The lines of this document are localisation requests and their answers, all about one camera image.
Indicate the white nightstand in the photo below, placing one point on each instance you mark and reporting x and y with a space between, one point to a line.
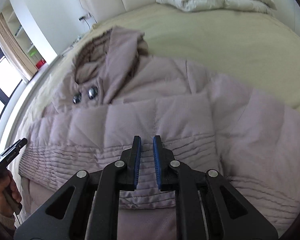
69 48

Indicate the mauve puffer coat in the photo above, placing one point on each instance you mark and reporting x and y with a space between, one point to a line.
115 90

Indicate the wall power socket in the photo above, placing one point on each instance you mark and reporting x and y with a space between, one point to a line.
85 17

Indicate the white shelf unit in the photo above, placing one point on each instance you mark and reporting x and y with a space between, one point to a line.
22 36

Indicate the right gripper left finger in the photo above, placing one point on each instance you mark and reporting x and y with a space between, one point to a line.
87 205

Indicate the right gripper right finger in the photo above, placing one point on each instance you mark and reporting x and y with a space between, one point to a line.
207 205

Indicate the red box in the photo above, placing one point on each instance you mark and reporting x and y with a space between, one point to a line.
40 63

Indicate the person's left hand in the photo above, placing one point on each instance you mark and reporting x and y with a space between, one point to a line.
7 181

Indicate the beige curtain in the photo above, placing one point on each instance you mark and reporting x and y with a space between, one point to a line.
14 53

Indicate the beige knit left sleeve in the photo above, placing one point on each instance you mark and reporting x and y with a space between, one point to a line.
7 222

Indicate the beige bed with sheet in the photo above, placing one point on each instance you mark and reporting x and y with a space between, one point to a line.
254 48

